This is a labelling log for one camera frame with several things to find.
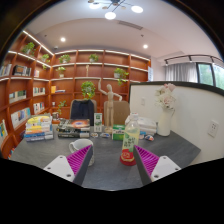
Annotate ceiling air vent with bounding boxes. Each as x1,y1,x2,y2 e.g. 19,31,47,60
117,20,144,31

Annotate ceiling lights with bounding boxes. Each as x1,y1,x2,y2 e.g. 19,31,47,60
59,0,149,50

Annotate stack of white papers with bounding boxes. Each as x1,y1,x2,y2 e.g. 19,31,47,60
124,115,158,136

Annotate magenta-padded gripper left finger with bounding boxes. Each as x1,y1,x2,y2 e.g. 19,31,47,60
43,144,95,187

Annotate black ceiling track rail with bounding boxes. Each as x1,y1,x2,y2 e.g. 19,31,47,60
163,54,224,66

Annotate wooden artist mannequin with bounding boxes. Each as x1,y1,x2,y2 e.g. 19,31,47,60
97,79,123,134

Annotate dark office chair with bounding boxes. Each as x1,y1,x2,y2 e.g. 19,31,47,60
69,99,98,126

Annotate tan chair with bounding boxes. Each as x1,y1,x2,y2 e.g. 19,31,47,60
103,100,131,126

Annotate orange wooden bookshelf unit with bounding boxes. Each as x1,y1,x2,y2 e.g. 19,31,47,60
0,29,152,159

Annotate white wall socket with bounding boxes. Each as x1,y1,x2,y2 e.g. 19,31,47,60
207,119,220,138

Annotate green and white carton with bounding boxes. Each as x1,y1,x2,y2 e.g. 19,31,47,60
93,112,104,133

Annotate white vase with pink flowers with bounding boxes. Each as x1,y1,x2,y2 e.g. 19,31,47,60
154,83,177,137

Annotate stack of colourful books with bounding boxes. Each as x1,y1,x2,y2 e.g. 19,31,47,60
23,113,55,143

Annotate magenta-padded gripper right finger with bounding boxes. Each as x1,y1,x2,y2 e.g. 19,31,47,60
133,144,182,187

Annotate small green box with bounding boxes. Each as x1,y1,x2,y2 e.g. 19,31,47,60
112,124,127,141

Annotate window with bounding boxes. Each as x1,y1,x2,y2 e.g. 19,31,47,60
196,62,224,90

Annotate clear drink bottle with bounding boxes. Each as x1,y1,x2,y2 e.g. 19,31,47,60
120,112,141,163

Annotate grey curtain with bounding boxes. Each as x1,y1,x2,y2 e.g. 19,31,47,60
164,62,199,84

